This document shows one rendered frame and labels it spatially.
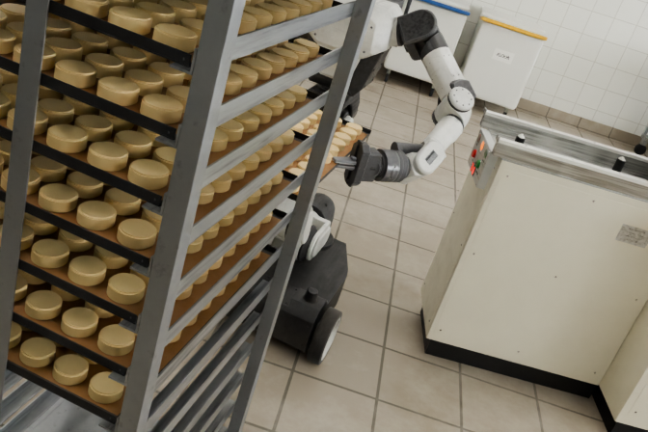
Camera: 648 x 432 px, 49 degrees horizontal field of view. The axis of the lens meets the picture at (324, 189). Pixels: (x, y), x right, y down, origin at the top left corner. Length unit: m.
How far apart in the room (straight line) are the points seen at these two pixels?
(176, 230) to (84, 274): 0.20
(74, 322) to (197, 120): 0.40
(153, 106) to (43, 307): 0.38
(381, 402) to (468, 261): 0.57
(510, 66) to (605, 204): 3.60
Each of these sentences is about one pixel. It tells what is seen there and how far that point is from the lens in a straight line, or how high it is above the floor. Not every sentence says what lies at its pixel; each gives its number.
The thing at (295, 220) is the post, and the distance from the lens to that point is 1.50.
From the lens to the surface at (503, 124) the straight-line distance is 2.70.
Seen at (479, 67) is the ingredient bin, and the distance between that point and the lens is 6.05.
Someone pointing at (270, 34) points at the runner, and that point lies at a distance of 0.98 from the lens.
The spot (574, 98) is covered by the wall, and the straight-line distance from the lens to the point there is 6.89.
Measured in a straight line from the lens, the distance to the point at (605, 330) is 2.83.
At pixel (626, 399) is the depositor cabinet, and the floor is 0.18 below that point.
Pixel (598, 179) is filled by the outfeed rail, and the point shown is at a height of 0.86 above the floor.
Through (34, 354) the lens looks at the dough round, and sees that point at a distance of 1.17.
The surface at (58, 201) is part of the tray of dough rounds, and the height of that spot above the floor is 1.06.
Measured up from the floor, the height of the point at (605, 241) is 0.66.
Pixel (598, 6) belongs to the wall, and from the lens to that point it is 6.74.
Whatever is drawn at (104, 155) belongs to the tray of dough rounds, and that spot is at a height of 1.15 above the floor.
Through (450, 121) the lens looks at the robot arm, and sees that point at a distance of 2.06.
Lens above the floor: 1.56
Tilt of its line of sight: 24 degrees down
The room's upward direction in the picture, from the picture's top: 18 degrees clockwise
